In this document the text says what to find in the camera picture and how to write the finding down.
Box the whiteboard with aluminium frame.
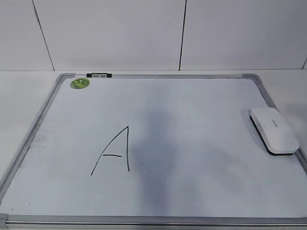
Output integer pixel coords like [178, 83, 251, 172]
[0, 73, 307, 229]

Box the green round magnet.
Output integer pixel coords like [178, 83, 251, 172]
[70, 78, 90, 90]

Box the white whiteboard eraser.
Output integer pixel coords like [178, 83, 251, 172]
[249, 107, 299, 155]

